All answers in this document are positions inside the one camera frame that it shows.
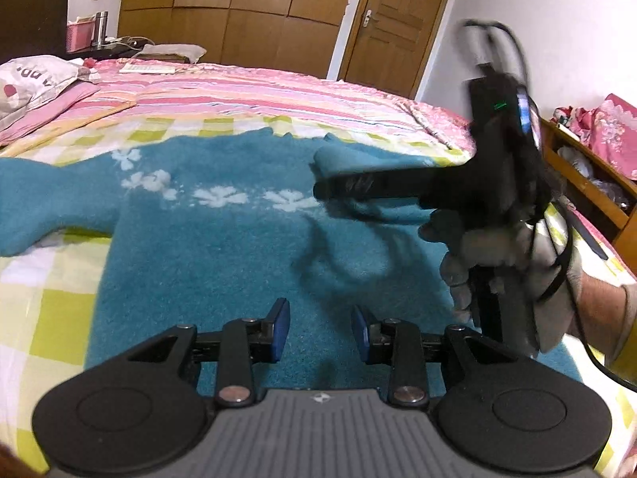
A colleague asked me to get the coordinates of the brown wooden door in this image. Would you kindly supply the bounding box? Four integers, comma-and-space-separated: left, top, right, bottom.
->
342, 0, 459, 100

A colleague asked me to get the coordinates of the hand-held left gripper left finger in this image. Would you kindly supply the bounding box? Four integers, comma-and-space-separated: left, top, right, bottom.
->
123, 298, 292, 407

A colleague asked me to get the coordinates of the white pink printed pillow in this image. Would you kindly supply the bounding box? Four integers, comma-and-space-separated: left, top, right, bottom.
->
0, 55, 94, 133

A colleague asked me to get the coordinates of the pink flat pillow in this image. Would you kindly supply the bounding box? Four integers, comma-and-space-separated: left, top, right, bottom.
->
0, 81, 102, 146

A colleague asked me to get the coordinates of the green white checkered bed sheet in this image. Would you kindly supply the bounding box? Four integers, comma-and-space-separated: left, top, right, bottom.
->
0, 114, 637, 475

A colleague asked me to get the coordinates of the wooden bedside shelf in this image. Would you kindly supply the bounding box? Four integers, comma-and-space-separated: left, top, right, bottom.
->
539, 117, 637, 277

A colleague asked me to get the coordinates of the dark tall cabinet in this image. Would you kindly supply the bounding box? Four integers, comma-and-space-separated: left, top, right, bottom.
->
0, 0, 69, 64

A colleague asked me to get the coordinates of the teal flower-print sweater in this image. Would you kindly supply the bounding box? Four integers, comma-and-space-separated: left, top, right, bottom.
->
0, 127, 583, 399

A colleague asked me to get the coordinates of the pink striped blanket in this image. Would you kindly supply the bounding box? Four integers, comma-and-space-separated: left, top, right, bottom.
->
0, 57, 481, 166

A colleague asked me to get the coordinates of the person's right hand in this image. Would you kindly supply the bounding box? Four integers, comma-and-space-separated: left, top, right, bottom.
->
419, 208, 584, 355

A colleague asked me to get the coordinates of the white flat remote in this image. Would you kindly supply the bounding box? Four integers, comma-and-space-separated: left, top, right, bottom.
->
118, 62, 178, 75

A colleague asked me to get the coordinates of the pink plastic basket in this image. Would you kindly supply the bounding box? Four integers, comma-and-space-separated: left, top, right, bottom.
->
66, 18, 98, 53

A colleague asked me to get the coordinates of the steel thermos bottle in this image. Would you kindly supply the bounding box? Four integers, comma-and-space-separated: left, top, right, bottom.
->
94, 10, 109, 51

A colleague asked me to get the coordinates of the dark nightstand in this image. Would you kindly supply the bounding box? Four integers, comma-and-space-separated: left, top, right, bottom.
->
64, 37, 150, 63

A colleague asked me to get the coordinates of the grey folded cloth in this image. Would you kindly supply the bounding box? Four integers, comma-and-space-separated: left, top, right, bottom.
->
135, 43, 208, 65

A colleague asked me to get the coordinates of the brown wooden wardrobe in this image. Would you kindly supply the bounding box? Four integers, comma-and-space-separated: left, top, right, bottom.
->
118, 0, 360, 81

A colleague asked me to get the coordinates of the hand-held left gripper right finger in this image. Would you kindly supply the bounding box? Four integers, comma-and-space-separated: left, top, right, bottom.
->
351, 305, 521, 407

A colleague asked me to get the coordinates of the white plastic bag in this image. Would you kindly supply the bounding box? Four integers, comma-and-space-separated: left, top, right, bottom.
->
556, 145, 595, 181

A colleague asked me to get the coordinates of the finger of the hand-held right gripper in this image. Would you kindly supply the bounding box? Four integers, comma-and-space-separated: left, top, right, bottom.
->
313, 167, 424, 202

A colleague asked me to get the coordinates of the person's right forearm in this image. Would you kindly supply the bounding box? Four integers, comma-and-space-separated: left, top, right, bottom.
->
572, 271, 637, 389

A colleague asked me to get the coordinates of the pink floral quilt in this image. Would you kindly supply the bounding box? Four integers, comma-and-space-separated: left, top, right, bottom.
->
551, 93, 637, 181

